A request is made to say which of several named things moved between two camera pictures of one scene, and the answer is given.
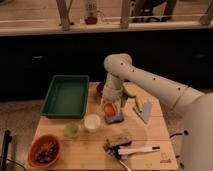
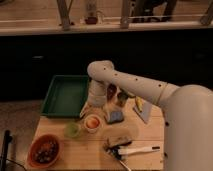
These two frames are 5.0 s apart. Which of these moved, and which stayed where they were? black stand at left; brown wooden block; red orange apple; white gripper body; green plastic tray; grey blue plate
Moved: red orange apple; white gripper body
Stayed: black stand at left; green plastic tray; brown wooden block; grey blue plate
